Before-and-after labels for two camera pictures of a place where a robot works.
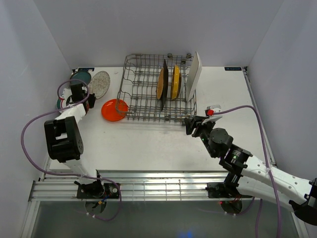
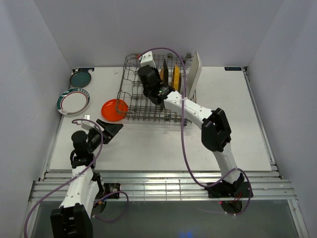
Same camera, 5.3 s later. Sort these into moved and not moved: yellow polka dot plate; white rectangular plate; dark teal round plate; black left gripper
Moved: black left gripper
Not moved: white rectangular plate; yellow polka dot plate; dark teal round plate
